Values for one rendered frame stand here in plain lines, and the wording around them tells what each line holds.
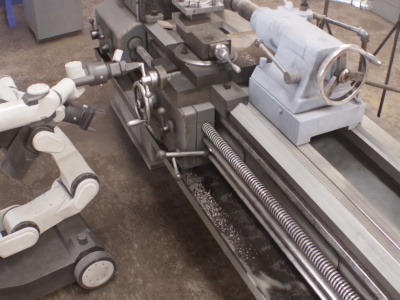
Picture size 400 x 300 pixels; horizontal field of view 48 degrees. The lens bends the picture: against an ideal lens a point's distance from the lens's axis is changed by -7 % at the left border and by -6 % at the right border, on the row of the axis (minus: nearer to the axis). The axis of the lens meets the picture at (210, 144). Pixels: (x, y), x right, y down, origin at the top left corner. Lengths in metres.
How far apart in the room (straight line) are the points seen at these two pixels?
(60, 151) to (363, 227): 1.19
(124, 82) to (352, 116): 1.56
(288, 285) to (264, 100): 0.69
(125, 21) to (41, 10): 1.89
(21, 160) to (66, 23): 2.77
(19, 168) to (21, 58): 2.54
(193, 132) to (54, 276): 0.89
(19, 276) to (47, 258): 0.16
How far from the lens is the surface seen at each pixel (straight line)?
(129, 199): 2.67
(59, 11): 4.52
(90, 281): 2.23
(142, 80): 1.94
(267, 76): 1.78
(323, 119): 1.68
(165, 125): 1.99
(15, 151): 1.92
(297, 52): 1.67
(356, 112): 1.78
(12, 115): 1.60
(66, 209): 2.16
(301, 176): 1.55
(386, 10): 5.56
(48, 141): 1.91
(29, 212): 2.18
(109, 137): 3.14
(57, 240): 2.28
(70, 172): 2.09
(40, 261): 2.22
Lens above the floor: 1.81
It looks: 36 degrees down
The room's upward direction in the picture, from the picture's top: 2 degrees clockwise
